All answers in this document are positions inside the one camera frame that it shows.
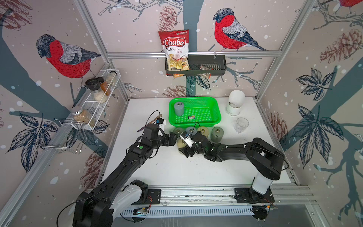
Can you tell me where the yellow canister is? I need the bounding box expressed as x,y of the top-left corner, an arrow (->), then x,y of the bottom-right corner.
198,126 -> 209,137
177,139 -> 187,148

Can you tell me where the green canister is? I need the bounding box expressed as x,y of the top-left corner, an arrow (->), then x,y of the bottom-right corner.
173,127 -> 185,137
210,127 -> 224,143

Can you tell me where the blue canister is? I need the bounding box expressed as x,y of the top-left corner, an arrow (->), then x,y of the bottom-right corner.
185,127 -> 198,135
174,102 -> 184,116

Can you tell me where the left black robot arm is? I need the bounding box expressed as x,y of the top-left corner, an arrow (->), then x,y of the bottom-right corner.
72,124 -> 177,227

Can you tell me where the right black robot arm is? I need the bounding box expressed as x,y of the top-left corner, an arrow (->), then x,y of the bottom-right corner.
179,132 -> 285,204

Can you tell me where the green plastic basket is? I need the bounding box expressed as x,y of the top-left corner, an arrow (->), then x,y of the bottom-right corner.
168,97 -> 222,128

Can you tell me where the clear glass cup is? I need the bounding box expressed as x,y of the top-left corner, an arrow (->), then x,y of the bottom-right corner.
234,117 -> 249,133

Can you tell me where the white round lamp device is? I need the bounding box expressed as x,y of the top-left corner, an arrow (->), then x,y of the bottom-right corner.
226,90 -> 246,116

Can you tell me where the small snack packet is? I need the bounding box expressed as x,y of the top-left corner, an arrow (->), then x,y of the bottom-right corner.
198,65 -> 212,79

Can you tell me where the pale spice jar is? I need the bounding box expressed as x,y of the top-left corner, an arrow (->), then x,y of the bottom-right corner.
105,71 -> 118,86

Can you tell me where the orange spice bottle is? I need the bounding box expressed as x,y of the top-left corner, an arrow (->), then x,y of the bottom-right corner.
96,77 -> 111,96

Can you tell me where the silver lid spice jar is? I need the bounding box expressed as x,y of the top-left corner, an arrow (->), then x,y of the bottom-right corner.
71,106 -> 95,128

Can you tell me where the black lid spice jar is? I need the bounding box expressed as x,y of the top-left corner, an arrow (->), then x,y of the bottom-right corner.
85,78 -> 107,103

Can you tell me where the red cassava chips bag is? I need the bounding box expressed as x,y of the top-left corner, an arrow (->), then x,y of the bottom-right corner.
158,29 -> 190,72

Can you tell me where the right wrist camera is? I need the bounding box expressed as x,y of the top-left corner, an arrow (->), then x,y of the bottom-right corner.
179,131 -> 194,148

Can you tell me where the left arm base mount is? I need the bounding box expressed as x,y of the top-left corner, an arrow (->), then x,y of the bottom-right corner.
123,180 -> 161,205

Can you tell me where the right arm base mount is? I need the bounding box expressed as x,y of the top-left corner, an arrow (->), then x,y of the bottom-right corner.
234,187 -> 275,204

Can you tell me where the black hanging wall basket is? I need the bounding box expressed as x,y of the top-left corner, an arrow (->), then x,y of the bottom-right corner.
165,55 -> 226,76

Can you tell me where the white wire spice rack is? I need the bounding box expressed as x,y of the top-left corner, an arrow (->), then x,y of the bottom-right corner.
56,69 -> 120,131

